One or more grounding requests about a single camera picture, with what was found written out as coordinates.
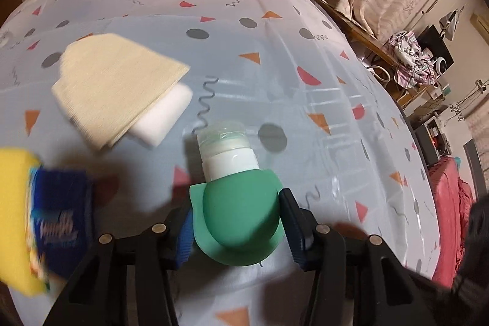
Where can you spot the green silicone bottle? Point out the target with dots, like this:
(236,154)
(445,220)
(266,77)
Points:
(237,211)

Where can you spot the black monitor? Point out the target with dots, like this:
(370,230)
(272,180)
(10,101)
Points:
(433,41)

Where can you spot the red blanket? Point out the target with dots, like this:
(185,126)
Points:
(450,215)

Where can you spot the yellow sponge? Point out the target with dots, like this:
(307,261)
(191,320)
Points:
(15,215)

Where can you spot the beige cloth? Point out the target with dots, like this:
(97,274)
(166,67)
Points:
(114,81)

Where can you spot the white sponge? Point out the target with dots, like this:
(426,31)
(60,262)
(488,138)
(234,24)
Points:
(160,119)

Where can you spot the patterned plastic tablecloth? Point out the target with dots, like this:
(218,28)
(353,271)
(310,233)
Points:
(267,43)

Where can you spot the wooden side table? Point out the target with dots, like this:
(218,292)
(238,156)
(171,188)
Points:
(366,35)

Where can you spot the pile of checked clothes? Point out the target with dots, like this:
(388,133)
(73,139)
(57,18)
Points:
(408,55)

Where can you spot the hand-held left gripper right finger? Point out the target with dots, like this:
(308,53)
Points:
(292,226)

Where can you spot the white round device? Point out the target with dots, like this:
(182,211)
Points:
(442,65)

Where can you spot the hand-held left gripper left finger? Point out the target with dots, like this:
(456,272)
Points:
(183,238)

